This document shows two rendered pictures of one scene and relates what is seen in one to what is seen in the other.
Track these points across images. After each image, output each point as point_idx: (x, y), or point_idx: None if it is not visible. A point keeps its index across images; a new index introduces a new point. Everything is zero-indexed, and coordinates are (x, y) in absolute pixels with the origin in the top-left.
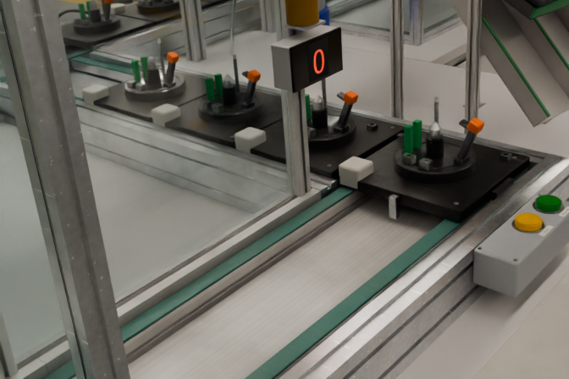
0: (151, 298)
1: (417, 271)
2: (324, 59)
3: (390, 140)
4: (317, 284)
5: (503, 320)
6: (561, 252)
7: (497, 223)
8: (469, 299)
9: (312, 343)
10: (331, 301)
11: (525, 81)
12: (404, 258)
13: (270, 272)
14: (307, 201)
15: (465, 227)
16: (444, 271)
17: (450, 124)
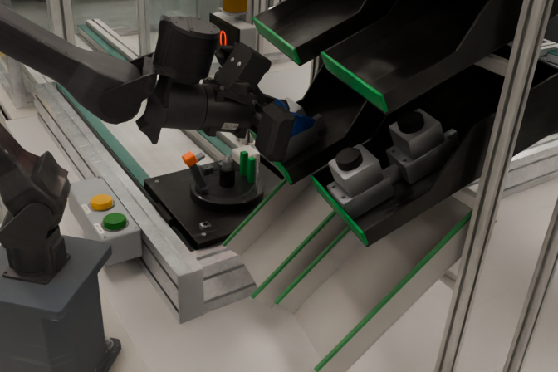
0: None
1: (101, 151)
2: (226, 42)
3: None
4: (153, 144)
5: (77, 222)
6: (119, 283)
7: (119, 194)
8: None
9: (86, 119)
10: (131, 144)
11: (255, 208)
12: (129, 159)
13: (181, 135)
14: (231, 143)
15: (129, 181)
16: (91, 159)
17: (442, 327)
